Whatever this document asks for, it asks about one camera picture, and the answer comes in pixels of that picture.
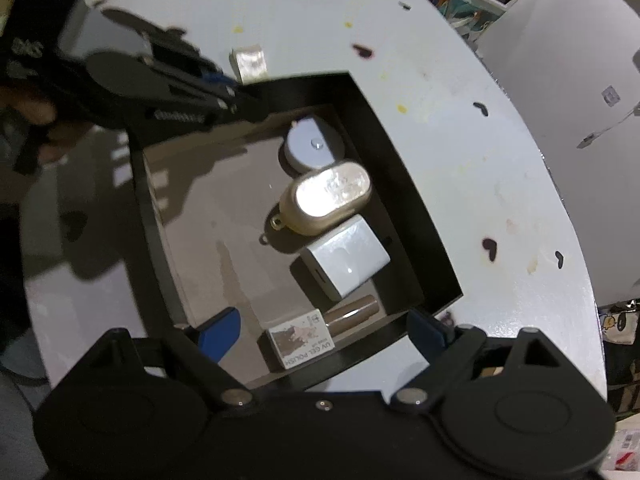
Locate small white box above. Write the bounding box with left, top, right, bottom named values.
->
left=257, top=310, right=335, bottom=373

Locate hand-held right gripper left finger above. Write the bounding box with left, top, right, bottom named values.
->
left=87, top=307, right=253, bottom=407

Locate white charger adapter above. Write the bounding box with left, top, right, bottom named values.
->
left=299, top=214, right=392, bottom=302

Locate person's left hand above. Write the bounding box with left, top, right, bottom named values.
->
left=0, top=82, right=96, bottom=166

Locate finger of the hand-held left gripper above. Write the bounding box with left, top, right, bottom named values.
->
left=197, top=87, right=267, bottom=124
left=142, top=30, right=237, bottom=92

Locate white round tape measure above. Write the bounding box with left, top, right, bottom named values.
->
left=278, top=116, right=346, bottom=173

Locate beige oval case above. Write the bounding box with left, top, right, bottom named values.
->
left=270, top=159, right=372, bottom=236

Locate clear plastic wrapper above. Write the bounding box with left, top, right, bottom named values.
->
left=229, top=45, right=268, bottom=85

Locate black cardboard box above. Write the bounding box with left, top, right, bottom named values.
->
left=127, top=72, right=463, bottom=391

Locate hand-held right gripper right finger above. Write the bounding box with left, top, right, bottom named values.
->
left=391, top=310, right=563, bottom=411

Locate hanging wall cable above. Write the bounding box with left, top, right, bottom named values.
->
left=576, top=102, right=640, bottom=149

